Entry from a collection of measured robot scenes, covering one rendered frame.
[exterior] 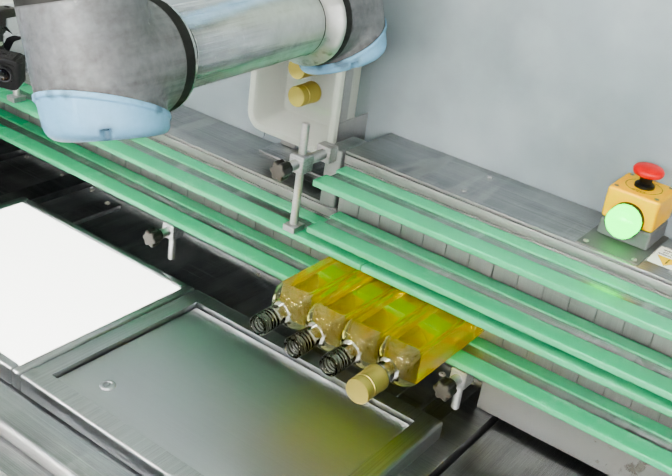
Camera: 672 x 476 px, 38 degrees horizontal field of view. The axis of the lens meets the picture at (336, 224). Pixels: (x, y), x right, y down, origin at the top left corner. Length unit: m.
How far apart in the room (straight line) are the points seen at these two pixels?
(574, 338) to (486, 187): 0.26
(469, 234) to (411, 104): 0.29
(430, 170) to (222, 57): 0.50
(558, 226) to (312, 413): 0.41
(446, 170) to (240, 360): 0.41
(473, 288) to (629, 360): 0.22
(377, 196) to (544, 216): 0.23
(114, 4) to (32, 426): 0.63
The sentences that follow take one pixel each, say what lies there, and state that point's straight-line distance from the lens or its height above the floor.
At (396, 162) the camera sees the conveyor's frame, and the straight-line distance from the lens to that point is 1.43.
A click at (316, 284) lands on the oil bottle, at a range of 1.33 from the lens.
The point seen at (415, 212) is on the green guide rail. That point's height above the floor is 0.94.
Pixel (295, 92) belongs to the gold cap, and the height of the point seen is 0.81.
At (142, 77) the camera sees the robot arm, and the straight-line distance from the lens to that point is 0.89.
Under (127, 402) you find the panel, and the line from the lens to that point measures 1.35.
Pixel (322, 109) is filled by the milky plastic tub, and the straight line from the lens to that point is 1.59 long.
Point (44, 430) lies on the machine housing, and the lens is 1.31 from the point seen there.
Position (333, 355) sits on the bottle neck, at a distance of 1.23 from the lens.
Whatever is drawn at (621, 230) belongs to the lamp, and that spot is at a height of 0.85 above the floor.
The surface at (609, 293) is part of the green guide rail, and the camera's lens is 1.24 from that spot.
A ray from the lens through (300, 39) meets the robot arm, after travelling 1.12.
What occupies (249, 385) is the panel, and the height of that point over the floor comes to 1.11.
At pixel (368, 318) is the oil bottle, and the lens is 1.28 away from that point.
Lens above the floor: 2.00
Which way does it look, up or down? 49 degrees down
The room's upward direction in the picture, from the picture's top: 116 degrees counter-clockwise
